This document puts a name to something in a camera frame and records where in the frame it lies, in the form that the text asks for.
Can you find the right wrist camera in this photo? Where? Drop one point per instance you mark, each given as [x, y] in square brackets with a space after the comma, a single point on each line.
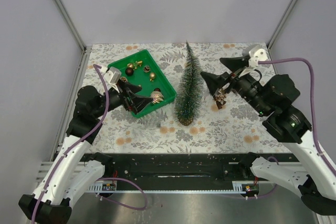
[254, 54]

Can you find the brown ribbon pinecone ornament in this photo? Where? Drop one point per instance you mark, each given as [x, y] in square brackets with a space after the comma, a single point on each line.
[220, 98]

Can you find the gold small ball ornament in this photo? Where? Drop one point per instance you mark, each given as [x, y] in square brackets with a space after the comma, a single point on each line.
[152, 76]

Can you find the floral patterned table mat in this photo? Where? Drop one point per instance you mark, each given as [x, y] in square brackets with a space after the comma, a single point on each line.
[196, 121]

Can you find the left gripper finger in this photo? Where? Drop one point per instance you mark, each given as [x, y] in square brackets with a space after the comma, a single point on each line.
[126, 86]
[138, 103]

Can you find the small green christmas tree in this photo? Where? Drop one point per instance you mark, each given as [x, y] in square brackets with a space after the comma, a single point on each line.
[190, 90]

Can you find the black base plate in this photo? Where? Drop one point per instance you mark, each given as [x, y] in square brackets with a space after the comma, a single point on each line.
[223, 166]

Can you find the aluminium frame post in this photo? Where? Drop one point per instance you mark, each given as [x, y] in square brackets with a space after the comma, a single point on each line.
[280, 26]
[68, 21]

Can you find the right aluminium frame post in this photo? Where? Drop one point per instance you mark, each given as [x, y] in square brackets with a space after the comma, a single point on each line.
[280, 26]

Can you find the gold striped bauble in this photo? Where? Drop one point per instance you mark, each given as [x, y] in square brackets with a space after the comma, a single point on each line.
[157, 97]

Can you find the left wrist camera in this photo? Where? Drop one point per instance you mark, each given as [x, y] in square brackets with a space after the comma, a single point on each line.
[111, 76]

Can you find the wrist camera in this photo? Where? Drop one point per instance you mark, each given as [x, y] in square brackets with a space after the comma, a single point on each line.
[254, 54]
[111, 76]

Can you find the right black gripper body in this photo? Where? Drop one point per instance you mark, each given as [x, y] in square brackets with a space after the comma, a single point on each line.
[244, 85]

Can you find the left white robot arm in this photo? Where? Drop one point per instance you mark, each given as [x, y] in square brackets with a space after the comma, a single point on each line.
[55, 197]

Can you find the white slotted cable duct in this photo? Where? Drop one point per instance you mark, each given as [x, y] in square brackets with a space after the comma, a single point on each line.
[174, 188]

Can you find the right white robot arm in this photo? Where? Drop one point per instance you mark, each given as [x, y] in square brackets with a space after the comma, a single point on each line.
[288, 125]

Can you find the dark brown ball ornament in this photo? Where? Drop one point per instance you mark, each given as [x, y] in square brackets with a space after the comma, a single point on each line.
[129, 71]

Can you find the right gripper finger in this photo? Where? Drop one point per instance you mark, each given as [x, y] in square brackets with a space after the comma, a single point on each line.
[215, 82]
[235, 63]

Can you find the green plastic tray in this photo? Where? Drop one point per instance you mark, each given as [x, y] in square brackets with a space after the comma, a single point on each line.
[143, 79]

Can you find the left aluminium frame post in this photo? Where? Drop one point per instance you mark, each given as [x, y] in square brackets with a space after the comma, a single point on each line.
[68, 21]

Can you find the small pinecone ornament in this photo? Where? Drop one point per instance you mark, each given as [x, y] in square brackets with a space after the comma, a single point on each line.
[146, 69]

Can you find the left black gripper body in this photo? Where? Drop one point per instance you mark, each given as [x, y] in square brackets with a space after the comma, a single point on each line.
[115, 99]

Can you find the gold bell green ornament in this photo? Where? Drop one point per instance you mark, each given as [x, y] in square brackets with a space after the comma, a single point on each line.
[135, 64]

